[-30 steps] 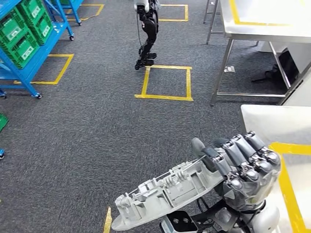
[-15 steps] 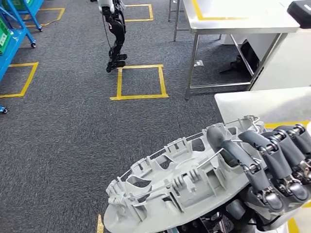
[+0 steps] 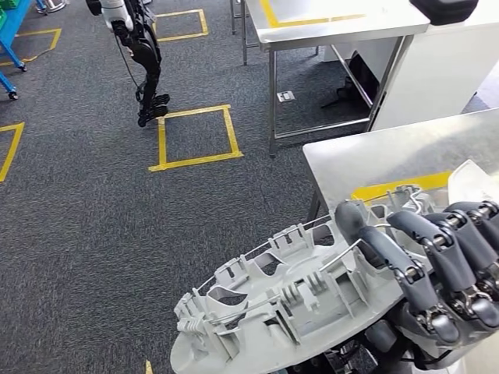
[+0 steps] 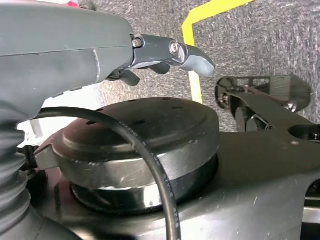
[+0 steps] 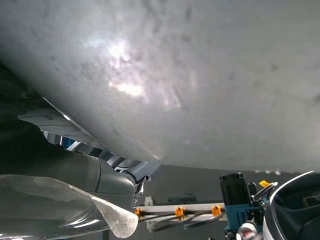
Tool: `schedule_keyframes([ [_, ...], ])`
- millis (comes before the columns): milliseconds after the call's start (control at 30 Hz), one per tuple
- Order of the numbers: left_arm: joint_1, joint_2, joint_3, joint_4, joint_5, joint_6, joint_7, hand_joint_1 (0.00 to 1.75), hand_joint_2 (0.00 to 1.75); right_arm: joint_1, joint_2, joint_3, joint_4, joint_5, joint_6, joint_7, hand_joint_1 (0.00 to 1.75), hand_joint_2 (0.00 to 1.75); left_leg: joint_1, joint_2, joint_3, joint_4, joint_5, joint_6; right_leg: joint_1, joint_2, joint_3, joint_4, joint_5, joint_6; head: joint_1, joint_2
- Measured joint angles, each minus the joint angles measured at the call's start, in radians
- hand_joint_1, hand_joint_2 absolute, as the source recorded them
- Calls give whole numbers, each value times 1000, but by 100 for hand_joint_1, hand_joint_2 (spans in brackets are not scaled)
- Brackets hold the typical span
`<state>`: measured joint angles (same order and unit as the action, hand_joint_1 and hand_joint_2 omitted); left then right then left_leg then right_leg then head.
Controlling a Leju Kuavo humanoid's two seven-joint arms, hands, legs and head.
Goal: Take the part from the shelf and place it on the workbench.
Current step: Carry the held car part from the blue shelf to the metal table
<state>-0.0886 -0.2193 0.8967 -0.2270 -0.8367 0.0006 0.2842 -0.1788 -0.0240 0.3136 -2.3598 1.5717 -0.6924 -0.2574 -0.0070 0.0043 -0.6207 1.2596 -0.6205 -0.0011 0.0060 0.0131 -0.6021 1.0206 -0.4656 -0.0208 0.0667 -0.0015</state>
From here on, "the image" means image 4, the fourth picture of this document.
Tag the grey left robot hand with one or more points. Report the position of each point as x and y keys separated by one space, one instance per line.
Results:
x=62 y=49

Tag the black round robot joint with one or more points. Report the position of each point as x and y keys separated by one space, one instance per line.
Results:
x=162 y=132

